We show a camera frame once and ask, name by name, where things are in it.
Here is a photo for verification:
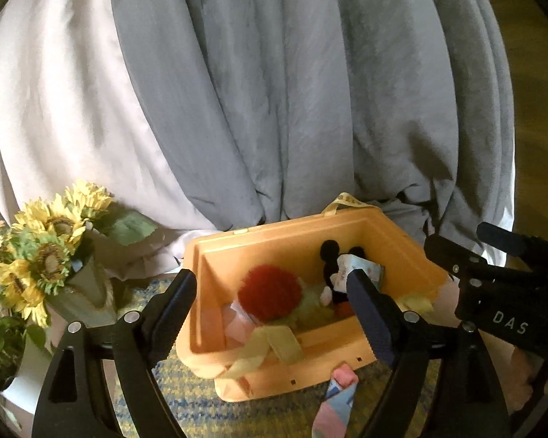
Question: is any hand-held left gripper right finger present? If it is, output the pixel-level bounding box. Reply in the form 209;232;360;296
346;268;512;438

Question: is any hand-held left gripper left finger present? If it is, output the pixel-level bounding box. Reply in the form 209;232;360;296
31;268;198;438

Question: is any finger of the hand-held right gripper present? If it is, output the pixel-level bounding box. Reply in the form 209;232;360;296
423;234;489;284
477;222;548;279

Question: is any orange storage box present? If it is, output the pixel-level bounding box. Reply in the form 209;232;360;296
176;192;449;404

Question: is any green frog plush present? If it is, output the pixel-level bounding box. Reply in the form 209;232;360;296
292;288;339;330

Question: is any mouse plush toy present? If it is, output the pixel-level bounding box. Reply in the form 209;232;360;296
319;239;370;319

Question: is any pink shell plush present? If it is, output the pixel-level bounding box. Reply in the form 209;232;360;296
223;303;262;344

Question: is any pastel pink blue cloth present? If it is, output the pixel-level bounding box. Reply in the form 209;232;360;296
313;364;359;438

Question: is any red fluffy plush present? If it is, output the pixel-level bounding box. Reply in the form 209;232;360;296
236;263;303;326

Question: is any person's right hand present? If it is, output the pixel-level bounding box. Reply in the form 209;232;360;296
507;347;548;409

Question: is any white sheer curtain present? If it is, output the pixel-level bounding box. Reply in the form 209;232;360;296
482;0;518;238

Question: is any grey ribbed vase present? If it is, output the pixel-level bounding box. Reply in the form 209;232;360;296
46;255;120;330

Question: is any sunflower bouquet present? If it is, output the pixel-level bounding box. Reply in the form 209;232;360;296
0;180;158;328

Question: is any yellow plaid blanket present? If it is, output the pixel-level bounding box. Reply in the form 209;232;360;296
105;278;445;438

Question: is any white plant pot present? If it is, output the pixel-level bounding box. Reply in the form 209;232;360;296
2;326;56;416

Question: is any dark wooden door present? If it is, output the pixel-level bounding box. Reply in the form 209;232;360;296
472;0;548;256

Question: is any green leafy plant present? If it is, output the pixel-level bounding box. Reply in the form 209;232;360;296
0;221;34;389

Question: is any grey curtain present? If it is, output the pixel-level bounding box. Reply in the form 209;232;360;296
110;0;514;243

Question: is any pale pink curtain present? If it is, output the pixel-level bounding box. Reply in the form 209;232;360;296
0;0;220;279

